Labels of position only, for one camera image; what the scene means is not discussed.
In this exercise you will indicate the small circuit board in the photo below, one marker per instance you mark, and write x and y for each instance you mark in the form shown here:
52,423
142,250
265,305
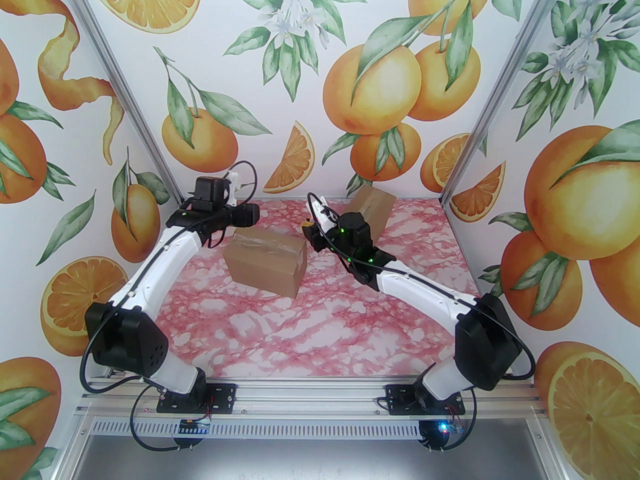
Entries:
452,427
195,424

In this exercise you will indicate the perforated metal strip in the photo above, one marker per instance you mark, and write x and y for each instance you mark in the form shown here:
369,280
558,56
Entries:
310,428

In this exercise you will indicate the small left circuit board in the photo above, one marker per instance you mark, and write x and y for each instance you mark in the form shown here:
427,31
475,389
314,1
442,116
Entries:
195,424

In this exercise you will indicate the small right circuit board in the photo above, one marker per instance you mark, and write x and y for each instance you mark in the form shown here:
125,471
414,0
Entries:
452,427

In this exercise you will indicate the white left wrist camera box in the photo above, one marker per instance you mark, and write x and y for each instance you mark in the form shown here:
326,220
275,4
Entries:
234,188

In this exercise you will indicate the aluminium frame post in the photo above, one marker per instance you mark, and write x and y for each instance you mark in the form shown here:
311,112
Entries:
500,98
125,98

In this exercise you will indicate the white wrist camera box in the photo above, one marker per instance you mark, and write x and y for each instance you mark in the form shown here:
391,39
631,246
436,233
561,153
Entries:
322,213
234,188

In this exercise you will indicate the short taped cardboard box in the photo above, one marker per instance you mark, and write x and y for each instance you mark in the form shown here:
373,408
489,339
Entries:
377,208

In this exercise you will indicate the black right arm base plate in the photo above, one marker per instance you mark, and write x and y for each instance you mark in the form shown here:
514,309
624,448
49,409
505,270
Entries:
400,400

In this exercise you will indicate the aluminium right frame post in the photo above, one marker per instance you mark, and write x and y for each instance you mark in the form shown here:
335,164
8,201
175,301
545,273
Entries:
500,98

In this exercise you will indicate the grey metal shelf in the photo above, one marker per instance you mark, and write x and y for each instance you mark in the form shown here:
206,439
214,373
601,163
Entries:
320,460

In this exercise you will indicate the aluminium mounting rail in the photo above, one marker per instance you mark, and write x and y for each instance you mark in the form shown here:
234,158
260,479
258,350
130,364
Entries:
310,398

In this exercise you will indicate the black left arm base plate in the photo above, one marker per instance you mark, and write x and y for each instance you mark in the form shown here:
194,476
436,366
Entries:
222,398

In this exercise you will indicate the long taped cardboard box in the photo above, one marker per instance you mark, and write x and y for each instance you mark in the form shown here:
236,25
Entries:
265,263

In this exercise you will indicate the aluminium left frame post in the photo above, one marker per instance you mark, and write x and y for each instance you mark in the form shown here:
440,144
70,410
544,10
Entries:
125,98

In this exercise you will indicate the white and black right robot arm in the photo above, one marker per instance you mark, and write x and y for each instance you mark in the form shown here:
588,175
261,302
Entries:
425,293

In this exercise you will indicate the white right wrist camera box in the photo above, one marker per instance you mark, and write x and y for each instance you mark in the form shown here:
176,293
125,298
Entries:
322,213

